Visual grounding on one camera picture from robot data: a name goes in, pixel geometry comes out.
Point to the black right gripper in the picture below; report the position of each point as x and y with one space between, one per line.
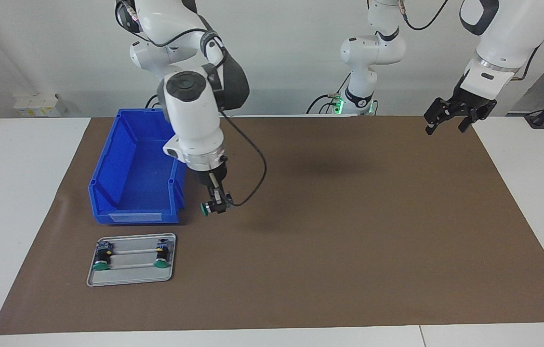
209 176

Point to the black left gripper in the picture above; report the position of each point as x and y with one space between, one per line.
475 102

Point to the green push button switch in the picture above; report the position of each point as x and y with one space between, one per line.
161 254
103 256
204 208

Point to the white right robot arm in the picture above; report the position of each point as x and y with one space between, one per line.
190 120

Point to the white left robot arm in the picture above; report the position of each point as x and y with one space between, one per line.
508 33

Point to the blue plastic storage bin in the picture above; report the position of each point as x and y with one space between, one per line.
127 183

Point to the thin metal rod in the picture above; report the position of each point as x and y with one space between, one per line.
132 265
134 251

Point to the silver metal tray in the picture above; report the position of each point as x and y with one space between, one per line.
132 277

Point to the brown paper table mat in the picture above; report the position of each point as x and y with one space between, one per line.
349 241

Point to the white box with yellow labels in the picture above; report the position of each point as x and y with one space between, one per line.
38 106

